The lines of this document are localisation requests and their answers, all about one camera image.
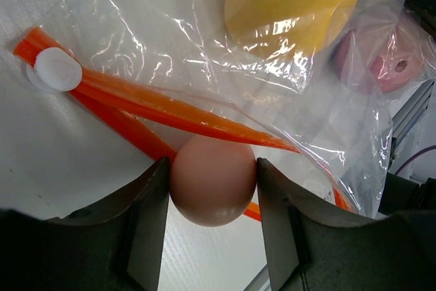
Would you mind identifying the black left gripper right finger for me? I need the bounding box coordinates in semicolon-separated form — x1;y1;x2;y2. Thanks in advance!
257;159;435;290

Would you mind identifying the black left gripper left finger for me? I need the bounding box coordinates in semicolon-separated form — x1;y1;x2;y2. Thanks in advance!
1;157;170;290

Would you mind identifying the fake pink peach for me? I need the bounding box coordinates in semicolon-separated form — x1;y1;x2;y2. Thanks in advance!
170;136;256;227

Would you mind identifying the clear zip top bag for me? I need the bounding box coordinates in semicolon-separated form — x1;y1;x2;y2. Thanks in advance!
12;0;436;224

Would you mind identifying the fake yellow lemon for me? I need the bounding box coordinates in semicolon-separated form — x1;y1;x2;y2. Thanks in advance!
224;0;358;59

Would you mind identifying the fake purple onion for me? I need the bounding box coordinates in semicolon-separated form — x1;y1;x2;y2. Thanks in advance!
333;13;431;94

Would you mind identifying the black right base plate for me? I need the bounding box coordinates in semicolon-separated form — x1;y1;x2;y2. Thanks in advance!
378;173;435;215

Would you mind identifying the aluminium mounting rail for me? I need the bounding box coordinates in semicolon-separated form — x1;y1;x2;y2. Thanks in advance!
389;80;434;166

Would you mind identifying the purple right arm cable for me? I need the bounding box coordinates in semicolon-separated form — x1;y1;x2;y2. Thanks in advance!
394;145;436;176

